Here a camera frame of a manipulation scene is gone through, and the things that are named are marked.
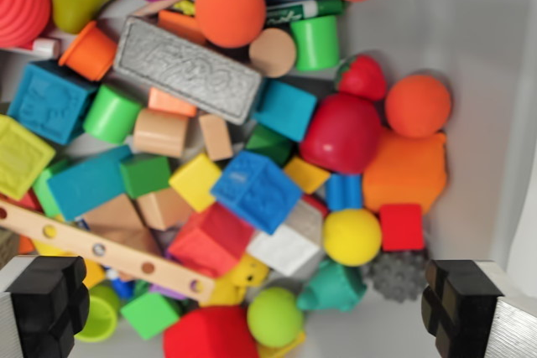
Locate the small yellow block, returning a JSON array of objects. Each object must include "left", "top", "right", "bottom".
[{"left": 282, "top": 155, "right": 332, "bottom": 196}]

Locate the teal embossed cube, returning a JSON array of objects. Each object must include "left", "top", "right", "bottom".
[{"left": 6, "top": 60, "right": 100, "bottom": 147}]

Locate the short wooden cylinder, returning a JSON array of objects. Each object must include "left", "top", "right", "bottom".
[{"left": 248, "top": 27, "right": 299, "bottom": 80}]

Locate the white embossed cube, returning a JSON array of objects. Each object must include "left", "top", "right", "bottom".
[{"left": 246, "top": 198, "right": 326, "bottom": 278}]

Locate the small red block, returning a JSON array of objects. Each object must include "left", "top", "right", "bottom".
[{"left": 301, "top": 194, "right": 331, "bottom": 219}]

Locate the orange rectangular block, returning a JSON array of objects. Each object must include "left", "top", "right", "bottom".
[{"left": 156, "top": 8, "right": 207, "bottom": 45}]

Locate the grey spiky ball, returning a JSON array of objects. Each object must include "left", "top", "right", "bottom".
[{"left": 362, "top": 250, "right": 430, "bottom": 305}]

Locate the wooden cylinder block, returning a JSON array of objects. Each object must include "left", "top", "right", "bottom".
[{"left": 133, "top": 107, "right": 190, "bottom": 159}]

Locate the red ribbed rubber ball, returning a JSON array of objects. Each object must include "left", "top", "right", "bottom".
[{"left": 0, "top": 0, "right": 53, "bottom": 49}]

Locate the red toy strawberry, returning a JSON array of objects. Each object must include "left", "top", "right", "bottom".
[{"left": 334, "top": 54, "right": 388, "bottom": 102}]

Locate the dark green wooden cube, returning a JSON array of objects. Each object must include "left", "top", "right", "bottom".
[{"left": 118, "top": 153, "right": 173, "bottom": 200}]

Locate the red embossed cube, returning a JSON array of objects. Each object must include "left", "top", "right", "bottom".
[{"left": 167, "top": 202, "right": 257, "bottom": 280}]

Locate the lime green foam ball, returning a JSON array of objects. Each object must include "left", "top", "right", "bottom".
[{"left": 246, "top": 287, "right": 305, "bottom": 350}]

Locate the dark red block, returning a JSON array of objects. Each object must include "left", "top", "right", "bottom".
[{"left": 0, "top": 189, "right": 44, "bottom": 213}]

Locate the green cylinder block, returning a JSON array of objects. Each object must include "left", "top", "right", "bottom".
[{"left": 81, "top": 83, "right": 143, "bottom": 145}]

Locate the teal rubber animal toy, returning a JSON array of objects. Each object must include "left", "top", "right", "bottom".
[{"left": 296, "top": 258, "right": 368, "bottom": 314}]

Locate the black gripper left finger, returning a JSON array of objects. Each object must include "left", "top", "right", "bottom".
[{"left": 0, "top": 254, "right": 91, "bottom": 358}]

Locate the red toy apple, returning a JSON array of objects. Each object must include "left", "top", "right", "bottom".
[{"left": 298, "top": 92, "right": 383, "bottom": 176}]

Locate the yellow foam ball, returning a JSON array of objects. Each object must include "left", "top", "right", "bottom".
[{"left": 321, "top": 207, "right": 383, "bottom": 268}]

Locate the bright green cube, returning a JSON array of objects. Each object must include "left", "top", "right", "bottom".
[{"left": 119, "top": 290, "right": 182, "bottom": 342}]

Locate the blue embossed cube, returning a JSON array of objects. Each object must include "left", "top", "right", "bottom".
[{"left": 209, "top": 149, "right": 305, "bottom": 236}]

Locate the lime green plastic cup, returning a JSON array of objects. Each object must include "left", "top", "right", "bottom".
[{"left": 74, "top": 283, "right": 123, "bottom": 344}]

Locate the blue labelled marker pen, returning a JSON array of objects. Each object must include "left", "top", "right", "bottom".
[{"left": 104, "top": 267, "right": 136, "bottom": 298}]

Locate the light green block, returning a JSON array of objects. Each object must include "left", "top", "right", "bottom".
[{"left": 32, "top": 158, "right": 70, "bottom": 219}]

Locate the green marker pen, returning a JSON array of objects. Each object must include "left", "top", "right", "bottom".
[{"left": 263, "top": 0, "right": 347, "bottom": 29}]

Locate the small orange block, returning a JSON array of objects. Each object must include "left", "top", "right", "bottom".
[{"left": 147, "top": 86, "right": 199, "bottom": 118}]

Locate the teal square block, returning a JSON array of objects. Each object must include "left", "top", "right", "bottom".
[{"left": 251, "top": 79, "right": 319, "bottom": 143}]

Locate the teal wedge block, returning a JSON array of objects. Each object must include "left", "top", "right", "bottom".
[{"left": 46, "top": 144, "right": 135, "bottom": 223}]

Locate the thin wooden stick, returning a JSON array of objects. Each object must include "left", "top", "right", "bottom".
[{"left": 133, "top": 0, "right": 186, "bottom": 18}]

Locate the wooden bar with holes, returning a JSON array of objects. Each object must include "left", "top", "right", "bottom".
[{"left": 0, "top": 198, "right": 216, "bottom": 305}]

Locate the small blue ridged block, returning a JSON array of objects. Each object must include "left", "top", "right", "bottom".
[{"left": 324, "top": 173, "right": 364, "bottom": 213}]

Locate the red soft cube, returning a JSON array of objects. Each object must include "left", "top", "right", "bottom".
[{"left": 162, "top": 304, "right": 261, "bottom": 358}]

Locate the red square block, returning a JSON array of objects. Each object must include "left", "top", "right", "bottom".
[{"left": 378, "top": 203, "right": 425, "bottom": 253}]

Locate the large plain wooden block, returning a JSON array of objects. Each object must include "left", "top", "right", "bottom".
[{"left": 81, "top": 194, "right": 163, "bottom": 257}]

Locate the orange plastic cup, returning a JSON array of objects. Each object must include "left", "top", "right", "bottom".
[{"left": 58, "top": 20, "right": 119, "bottom": 83}]

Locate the dark green triangular block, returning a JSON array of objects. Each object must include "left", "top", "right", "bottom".
[{"left": 244, "top": 123, "right": 295, "bottom": 168}]

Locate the yellow plastic piece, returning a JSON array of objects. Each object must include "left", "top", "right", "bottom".
[{"left": 256, "top": 329, "right": 308, "bottom": 358}]

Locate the orange wedge block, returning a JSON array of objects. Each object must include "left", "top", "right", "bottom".
[{"left": 16, "top": 233, "right": 37, "bottom": 255}]

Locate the yellow-green embossed cube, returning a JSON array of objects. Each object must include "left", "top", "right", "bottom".
[{"left": 0, "top": 114, "right": 57, "bottom": 202}]

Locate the small wooden block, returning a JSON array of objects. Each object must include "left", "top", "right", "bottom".
[{"left": 197, "top": 113, "right": 235, "bottom": 163}]

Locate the grey Expo whiteboard eraser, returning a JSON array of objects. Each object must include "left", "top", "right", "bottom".
[{"left": 112, "top": 15, "right": 263, "bottom": 126}]

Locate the yellow rubber duck toy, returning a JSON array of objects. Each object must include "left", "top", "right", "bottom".
[{"left": 209, "top": 253, "right": 270, "bottom": 307}]

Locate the orange soft cube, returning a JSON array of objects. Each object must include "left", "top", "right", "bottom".
[{"left": 362, "top": 128, "right": 448, "bottom": 217}]

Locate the yellow wooden cube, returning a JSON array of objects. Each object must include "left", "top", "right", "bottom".
[{"left": 168, "top": 152, "right": 223, "bottom": 214}]

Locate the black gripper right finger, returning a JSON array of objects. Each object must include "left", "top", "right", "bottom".
[{"left": 420, "top": 259, "right": 537, "bottom": 358}]

